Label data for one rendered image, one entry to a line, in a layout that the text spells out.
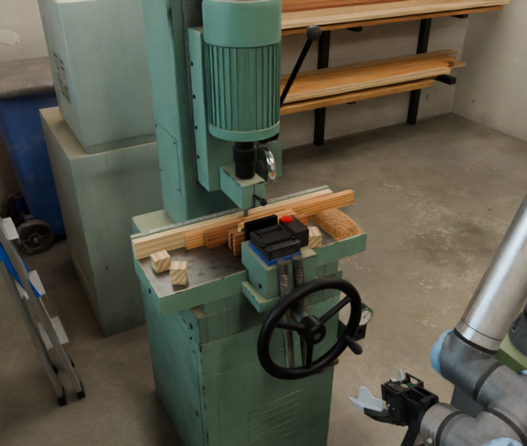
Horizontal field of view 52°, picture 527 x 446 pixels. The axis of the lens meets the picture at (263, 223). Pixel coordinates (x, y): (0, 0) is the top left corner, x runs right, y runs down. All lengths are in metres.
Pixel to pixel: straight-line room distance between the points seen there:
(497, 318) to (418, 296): 1.70
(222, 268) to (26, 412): 1.25
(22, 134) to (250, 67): 1.91
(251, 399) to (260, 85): 0.90
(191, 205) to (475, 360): 0.88
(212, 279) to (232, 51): 0.53
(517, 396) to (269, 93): 0.80
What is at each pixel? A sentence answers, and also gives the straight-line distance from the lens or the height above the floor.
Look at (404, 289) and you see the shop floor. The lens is 2.83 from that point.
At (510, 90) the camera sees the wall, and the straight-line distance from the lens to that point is 4.99.
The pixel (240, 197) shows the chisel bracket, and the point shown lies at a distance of 1.38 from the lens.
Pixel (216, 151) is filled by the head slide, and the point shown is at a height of 1.12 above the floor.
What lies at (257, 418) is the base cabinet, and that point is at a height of 0.35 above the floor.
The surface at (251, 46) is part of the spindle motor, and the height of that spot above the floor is 1.42.
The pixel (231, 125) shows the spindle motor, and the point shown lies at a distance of 1.26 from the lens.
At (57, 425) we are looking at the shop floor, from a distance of 2.29.
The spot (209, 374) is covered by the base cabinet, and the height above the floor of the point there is 0.60.
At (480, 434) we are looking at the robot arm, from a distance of 1.07.
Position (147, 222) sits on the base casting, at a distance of 1.76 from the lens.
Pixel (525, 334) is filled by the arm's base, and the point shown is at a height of 0.70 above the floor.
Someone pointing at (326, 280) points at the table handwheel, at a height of 0.95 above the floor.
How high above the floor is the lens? 1.68
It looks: 31 degrees down
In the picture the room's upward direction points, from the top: straight up
